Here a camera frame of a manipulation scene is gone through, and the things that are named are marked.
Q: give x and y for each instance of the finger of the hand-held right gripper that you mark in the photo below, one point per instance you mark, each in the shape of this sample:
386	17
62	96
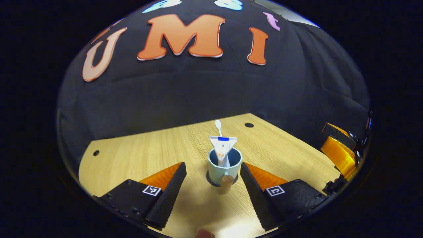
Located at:
338	155

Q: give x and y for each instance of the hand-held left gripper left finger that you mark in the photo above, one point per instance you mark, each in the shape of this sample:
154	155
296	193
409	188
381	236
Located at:
168	198

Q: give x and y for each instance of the white toothbrush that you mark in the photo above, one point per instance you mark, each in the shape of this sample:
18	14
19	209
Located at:
218	124

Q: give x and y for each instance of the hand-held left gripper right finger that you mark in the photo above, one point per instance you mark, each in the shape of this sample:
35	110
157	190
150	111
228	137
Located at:
256	198

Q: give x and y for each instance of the black backdrop cloth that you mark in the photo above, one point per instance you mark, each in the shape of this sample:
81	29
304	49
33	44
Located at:
198	92

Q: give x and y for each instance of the dark round coaster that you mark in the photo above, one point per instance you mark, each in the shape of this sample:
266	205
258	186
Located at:
209	181

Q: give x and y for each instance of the wooden desktop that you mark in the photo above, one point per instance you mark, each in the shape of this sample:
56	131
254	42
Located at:
148	148

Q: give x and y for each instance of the white toothpaste tube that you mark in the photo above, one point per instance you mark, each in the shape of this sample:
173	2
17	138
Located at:
223	147

